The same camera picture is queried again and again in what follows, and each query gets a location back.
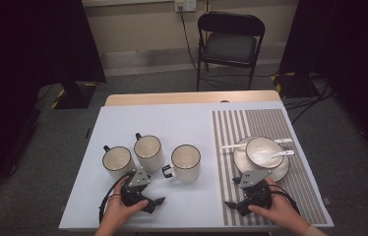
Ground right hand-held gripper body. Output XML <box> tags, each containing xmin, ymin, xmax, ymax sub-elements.
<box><xmin>232</xmin><ymin>169</ymin><xmax>274</xmax><ymax>208</ymax></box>

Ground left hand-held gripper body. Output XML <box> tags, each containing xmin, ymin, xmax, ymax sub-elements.
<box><xmin>120</xmin><ymin>167</ymin><xmax>153</xmax><ymax>207</ymax></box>

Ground white cup with black rim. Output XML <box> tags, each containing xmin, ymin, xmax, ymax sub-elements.
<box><xmin>101</xmin><ymin>145</ymin><xmax>138</xmax><ymax>180</ymax></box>
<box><xmin>161</xmin><ymin>144</ymin><xmax>203</xmax><ymax>184</ymax></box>
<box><xmin>133</xmin><ymin>132</ymin><xmax>166</xmax><ymax>173</ymax></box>

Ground person's right hand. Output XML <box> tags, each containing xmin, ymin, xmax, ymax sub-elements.
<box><xmin>248</xmin><ymin>178</ymin><xmax>308</xmax><ymax>228</ymax></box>

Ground person's left hand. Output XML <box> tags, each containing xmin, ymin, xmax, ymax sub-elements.
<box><xmin>101</xmin><ymin>175</ymin><xmax>150</xmax><ymax>227</ymax></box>

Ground white plate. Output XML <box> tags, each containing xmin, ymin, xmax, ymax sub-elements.
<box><xmin>232</xmin><ymin>136</ymin><xmax>290</xmax><ymax>183</ymax></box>

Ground white bowl with dark rim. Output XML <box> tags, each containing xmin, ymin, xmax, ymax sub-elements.
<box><xmin>244</xmin><ymin>136</ymin><xmax>285</xmax><ymax>170</ymax></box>

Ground white ceramic spoon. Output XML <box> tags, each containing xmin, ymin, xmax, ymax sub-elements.
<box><xmin>256</xmin><ymin>149</ymin><xmax>295</xmax><ymax>165</ymax></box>

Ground grey striped placemat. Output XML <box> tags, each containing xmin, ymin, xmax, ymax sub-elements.
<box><xmin>212</xmin><ymin>108</ymin><xmax>330</xmax><ymax>227</ymax></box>

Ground long white utensil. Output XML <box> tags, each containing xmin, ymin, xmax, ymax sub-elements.
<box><xmin>221</xmin><ymin>138</ymin><xmax>294</xmax><ymax>150</ymax></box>

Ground light blue table mat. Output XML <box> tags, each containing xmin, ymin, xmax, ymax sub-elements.
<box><xmin>58</xmin><ymin>100</ymin><xmax>335</xmax><ymax>231</ymax></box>

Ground wooden table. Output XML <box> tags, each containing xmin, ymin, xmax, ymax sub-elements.
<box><xmin>103</xmin><ymin>89</ymin><xmax>282</xmax><ymax>108</ymax></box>

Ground black stand base striped tape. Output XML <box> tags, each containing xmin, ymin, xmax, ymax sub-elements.
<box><xmin>269</xmin><ymin>71</ymin><xmax>315</xmax><ymax>99</ymax></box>
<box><xmin>49</xmin><ymin>81</ymin><xmax>98</xmax><ymax>110</ymax></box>

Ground black folding chair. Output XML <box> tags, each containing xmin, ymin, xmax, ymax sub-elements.
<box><xmin>195</xmin><ymin>11</ymin><xmax>267</xmax><ymax>92</ymax></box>

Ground black curtain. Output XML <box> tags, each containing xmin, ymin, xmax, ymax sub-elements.
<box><xmin>0</xmin><ymin>0</ymin><xmax>107</xmax><ymax>209</ymax></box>
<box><xmin>277</xmin><ymin>0</ymin><xmax>368</xmax><ymax>160</ymax></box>

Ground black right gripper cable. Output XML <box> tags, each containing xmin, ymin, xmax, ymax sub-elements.
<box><xmin>268</xmin><ymin>184</ymin><xmax>302</xmax><ymax>216</ymax></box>

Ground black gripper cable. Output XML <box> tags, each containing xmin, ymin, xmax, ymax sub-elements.
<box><xmin>98</xmin><ymin>179</ymin><xmax>125</xmax><ymax>224</ymax></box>
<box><xmin>268</xmin><ymin>184</ymin><xmax>302</xmax><ymax>216</ymax></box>

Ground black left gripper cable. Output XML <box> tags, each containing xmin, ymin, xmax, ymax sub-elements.
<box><xmin>98</xmin><ymin>179</ymin><xmax>125</xmax><ymax>224</ymax></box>

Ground black floor cables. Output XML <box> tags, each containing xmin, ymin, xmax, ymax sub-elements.
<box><xmin>282</xmin><ymin>74</ymin><xmax>335</xmax><ymax>126</ymax></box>

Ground black power cable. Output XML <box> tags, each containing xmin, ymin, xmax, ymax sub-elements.
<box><xmin>178</xmin><ymin>5</ymin><xmax>274</xmax><ymax>80</ymax></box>

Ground white wall socket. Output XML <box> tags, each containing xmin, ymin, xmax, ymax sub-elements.
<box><xmin>174</xmin><ymin>0</ymin><xmax>198</xmax><ymax>14</ymax></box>

